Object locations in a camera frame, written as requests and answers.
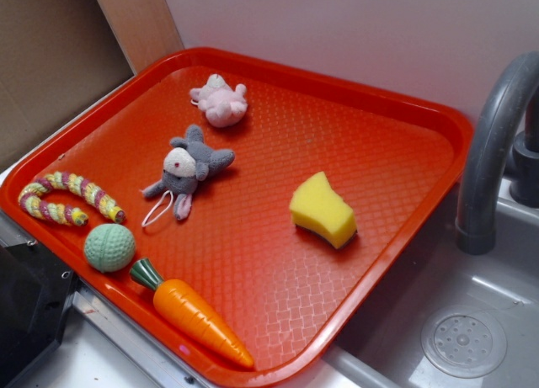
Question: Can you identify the yellow sponge with dark base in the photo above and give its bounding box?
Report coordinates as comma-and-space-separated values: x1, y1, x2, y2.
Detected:
289, 172, 357, 249

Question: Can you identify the orange plastic tray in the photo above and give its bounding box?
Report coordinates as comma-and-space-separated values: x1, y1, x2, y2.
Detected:
1, 48, 472, 387

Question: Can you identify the grey plush donkey toy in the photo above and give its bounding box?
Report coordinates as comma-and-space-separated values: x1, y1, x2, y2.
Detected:
141, 125, 236, 227

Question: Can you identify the pink plush toy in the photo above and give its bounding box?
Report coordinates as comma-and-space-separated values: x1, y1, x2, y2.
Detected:
189, 73, 248, 128

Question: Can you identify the orange plastic toy carrot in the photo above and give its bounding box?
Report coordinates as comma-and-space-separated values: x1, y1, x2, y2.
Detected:
130, 258, 254, 369

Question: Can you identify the green dimpled ball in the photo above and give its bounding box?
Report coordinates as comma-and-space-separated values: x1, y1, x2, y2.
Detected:
83, 224, 136, 273

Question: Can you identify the wooden board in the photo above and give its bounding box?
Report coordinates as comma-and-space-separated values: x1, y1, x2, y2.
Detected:
97, 0, 184, 74

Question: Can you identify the grey toy sink basin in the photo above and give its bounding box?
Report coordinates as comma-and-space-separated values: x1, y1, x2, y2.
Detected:
324, 192, 538, 387

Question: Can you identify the grey toy faucet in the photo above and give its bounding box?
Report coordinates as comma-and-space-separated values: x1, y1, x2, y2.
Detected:
456, 51, 538, 255

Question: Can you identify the brown cardboard panel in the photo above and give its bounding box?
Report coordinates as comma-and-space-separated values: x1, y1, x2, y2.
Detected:
1, 0, 132, 169

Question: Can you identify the black box at left edge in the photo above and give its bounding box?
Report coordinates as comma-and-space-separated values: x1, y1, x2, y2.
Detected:
1, 242, 77, 387

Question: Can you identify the multicolour twisted rope toy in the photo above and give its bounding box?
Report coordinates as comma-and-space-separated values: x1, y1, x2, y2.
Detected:
18, 171, 126, 227

